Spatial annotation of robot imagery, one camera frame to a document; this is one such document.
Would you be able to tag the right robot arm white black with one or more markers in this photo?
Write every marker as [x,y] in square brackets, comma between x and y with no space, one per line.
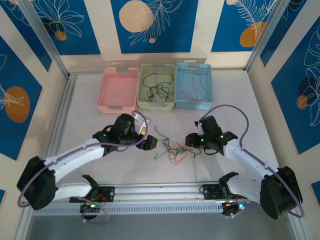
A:
[247,160]

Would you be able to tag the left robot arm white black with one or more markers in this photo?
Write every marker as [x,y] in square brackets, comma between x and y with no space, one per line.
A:
[75,156]

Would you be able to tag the pink plastic basket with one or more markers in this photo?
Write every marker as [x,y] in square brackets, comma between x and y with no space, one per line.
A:
[117,92]

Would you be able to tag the blue plastic basket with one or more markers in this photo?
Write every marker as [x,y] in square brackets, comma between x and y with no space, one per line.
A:
[186,82]

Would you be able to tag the green plastic basket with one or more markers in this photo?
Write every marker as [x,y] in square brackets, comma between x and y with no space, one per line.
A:
[156,82]

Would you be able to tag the small black electronics board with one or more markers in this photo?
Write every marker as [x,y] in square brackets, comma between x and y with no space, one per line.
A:
[87,207]
[232,208]

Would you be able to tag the long aluminium base rail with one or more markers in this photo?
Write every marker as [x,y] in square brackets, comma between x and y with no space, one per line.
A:
[160,191]

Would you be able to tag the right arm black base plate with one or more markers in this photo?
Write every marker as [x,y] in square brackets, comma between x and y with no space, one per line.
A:
[210,192]

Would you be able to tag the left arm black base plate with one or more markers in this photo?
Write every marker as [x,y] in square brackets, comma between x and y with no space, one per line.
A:
[108,193]

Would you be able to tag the blue floral wall panel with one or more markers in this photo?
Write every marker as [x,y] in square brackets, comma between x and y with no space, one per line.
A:
[300,75]
[282,35]
[225,25]
[316,190]
[175,37]
[15,75]
[75,30]
[22,27]

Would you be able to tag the aluminium frame post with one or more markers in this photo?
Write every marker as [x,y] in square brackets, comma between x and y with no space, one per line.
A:
[267,27]
[42,32]

